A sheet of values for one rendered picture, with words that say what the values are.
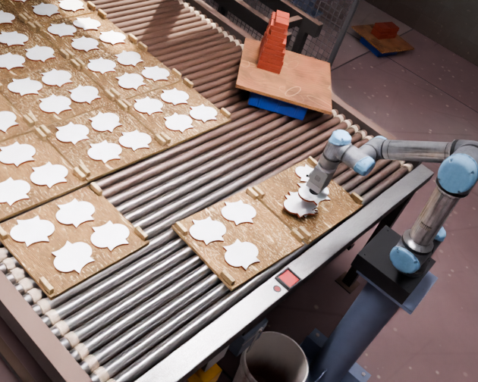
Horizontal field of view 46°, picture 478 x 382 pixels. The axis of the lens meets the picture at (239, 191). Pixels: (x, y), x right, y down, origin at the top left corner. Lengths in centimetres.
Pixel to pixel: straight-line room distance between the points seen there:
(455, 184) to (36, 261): 139
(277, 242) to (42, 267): 88
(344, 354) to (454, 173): 121
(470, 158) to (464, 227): 257
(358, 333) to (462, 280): 152
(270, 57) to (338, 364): 157
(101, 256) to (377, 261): 109
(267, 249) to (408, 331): 155
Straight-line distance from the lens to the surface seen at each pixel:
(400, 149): 215
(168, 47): 319
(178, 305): 195
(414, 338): 353
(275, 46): 293
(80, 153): 237
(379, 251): 240
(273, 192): 242
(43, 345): 180
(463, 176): 191
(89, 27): 317
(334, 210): 247
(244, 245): 215
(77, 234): 206
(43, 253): 201
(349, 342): 274
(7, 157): 232
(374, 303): 252
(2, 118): 249
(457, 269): 411
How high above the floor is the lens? 251
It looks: 42 degrees down
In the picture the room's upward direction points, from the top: 20 degrees clockwise
